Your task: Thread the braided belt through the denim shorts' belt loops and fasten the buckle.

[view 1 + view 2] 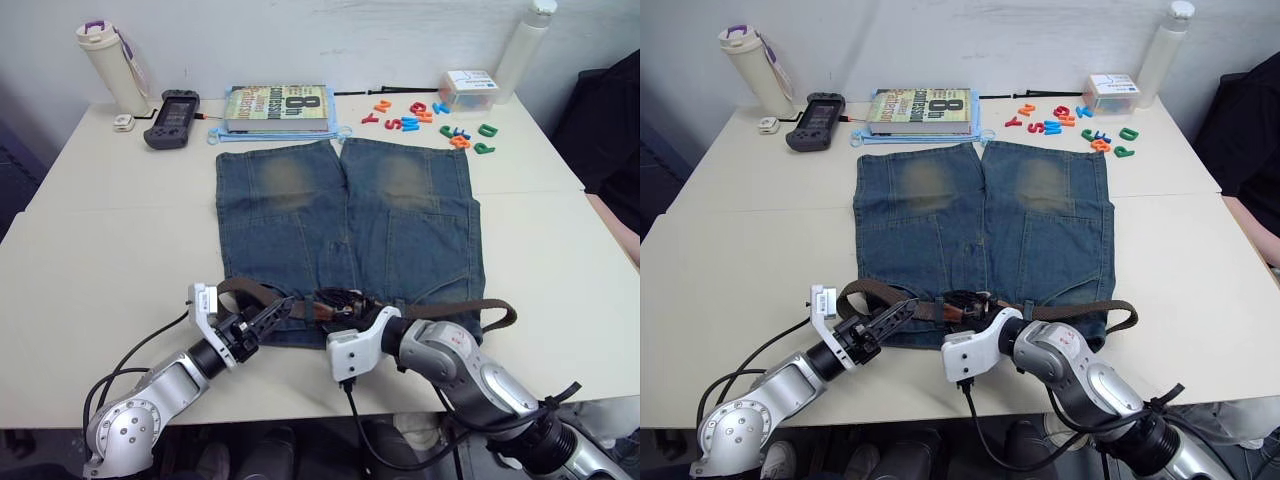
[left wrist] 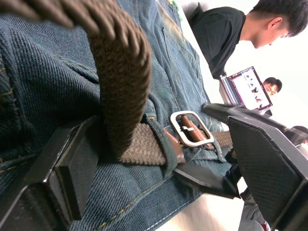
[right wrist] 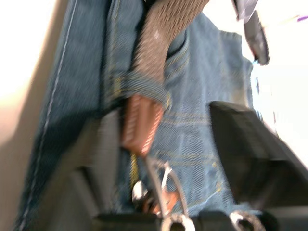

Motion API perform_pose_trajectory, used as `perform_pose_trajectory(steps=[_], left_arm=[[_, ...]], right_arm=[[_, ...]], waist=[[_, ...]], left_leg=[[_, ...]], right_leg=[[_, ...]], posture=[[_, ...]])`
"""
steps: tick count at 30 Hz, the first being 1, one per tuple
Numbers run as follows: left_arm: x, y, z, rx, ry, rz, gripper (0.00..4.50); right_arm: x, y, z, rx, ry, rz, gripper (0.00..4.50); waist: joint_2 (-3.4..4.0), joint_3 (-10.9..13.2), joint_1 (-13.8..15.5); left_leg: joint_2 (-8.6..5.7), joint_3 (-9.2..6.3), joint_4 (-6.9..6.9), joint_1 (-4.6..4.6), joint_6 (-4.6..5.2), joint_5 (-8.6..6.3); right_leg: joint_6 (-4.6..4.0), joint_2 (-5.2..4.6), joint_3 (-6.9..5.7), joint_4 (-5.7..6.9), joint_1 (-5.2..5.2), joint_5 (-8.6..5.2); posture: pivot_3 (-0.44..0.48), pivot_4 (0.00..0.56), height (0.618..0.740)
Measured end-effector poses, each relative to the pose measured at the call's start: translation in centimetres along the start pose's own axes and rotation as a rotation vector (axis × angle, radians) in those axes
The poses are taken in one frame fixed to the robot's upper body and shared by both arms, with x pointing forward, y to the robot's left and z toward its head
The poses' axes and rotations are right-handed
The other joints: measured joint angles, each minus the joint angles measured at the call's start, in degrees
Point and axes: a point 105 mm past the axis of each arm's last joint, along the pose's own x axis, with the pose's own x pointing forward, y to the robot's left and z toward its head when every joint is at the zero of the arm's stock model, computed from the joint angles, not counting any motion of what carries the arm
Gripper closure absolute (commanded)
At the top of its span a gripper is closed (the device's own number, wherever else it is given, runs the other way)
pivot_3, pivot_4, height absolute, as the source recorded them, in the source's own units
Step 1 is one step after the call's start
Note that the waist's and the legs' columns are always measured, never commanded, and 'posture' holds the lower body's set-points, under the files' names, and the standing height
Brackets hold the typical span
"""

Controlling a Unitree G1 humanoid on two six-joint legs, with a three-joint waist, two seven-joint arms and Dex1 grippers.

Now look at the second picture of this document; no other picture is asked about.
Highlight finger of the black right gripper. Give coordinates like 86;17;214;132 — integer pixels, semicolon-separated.
201;103;300;145
173;162;242;199

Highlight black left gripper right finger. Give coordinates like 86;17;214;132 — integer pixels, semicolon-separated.
227;116;308;231

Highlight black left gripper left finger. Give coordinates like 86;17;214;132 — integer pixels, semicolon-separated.
0;116;101;231

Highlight brown braided belt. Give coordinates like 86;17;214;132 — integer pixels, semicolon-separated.
0;0;234;167

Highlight blue denim shorts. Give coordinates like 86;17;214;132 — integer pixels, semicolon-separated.
0;0;241;231

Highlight open laptop with bright screen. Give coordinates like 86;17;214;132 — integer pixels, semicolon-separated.
218;66;274;111

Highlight person with dark hair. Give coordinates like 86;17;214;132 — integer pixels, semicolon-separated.
261;77;283;116

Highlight person in black t-shirt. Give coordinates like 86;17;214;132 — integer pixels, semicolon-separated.
189;0;308;80

